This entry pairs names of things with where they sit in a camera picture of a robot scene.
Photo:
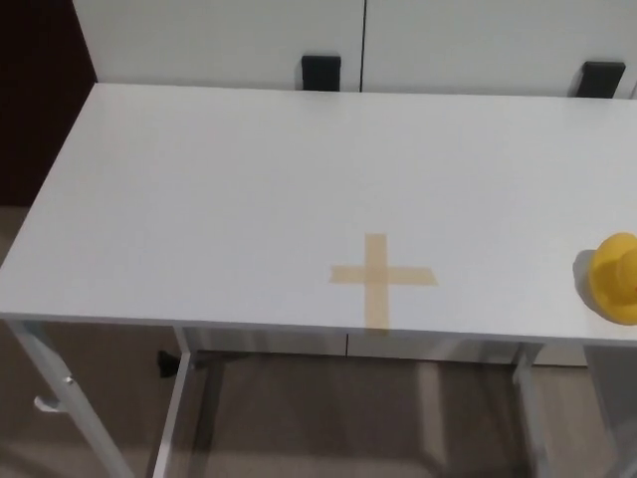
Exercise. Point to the yellow duck toy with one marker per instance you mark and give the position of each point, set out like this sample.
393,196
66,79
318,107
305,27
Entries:
614,279

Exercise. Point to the white metal desk leg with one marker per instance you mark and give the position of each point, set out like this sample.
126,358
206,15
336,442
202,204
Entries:
532,413
74,398
171,413

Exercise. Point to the white hook on desk leg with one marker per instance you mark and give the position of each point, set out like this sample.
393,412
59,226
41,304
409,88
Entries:
47,404

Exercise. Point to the beige tape cross marker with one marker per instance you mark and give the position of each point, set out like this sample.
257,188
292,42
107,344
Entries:
376,275

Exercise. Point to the small black floor object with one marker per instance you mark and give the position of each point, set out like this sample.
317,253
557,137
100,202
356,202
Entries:
166,364

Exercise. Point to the black bracket left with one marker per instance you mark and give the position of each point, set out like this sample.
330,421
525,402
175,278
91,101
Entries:
321,73

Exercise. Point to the black bracket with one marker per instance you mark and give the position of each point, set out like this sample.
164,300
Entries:
321,73
601,79

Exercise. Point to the black bracket right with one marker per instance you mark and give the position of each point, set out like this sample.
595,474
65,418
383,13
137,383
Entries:
601,79

